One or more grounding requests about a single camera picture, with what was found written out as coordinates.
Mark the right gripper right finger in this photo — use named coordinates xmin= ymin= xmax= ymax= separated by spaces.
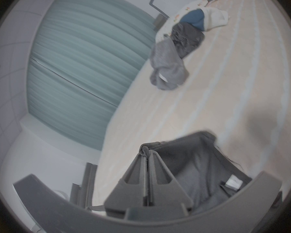
xmin=148 ymin=151 xmax=194 ymax=212

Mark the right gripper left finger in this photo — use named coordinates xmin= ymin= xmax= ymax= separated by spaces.
xmin=104 ymin=152 xmax=149 ymax=214

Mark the black T-shirt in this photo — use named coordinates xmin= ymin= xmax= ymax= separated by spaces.
xmin=139 ymin=131 xmax=253 ymax=215

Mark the black chest of drawers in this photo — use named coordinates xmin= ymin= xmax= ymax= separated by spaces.
xmin=70 ymin=162 xmax=98 ymax=207

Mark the round mirror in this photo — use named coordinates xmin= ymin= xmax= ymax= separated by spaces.
xmin=54 ymin=190 xmax=69 ymax=200

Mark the blue-green curtain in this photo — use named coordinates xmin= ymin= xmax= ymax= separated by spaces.
xmin=27 ymin=57 xmax=118 ymax=151
xmin=30 ymin=0 xmax=158 ymax=107

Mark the bed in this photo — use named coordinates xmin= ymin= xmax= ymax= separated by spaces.
xmin=92 ymin=0 xmax=291 ymax=207

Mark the grey garment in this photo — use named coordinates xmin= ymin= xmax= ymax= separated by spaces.
xmin=149 ymin=37 xmax=189 ymax=90

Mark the black shiny garment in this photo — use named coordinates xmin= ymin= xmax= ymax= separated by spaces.
xmin=171 ymin=22 xmax=205 ymax=59

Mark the white printed pillow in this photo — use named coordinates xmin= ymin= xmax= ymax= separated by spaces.
xmin=155 ymin=0 xmax=209 ymax=43

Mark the grey bedside table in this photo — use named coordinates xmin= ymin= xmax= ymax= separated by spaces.
xmin=154 ymin=15 xmax=167 ymax=30

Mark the dark blue garment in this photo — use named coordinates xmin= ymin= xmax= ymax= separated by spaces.
xmin=179 ymin=9 xmax=206 ymax=31

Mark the white garment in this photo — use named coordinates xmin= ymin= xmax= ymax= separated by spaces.
xmin=202 ymin=6 xmax=230 ymax=32

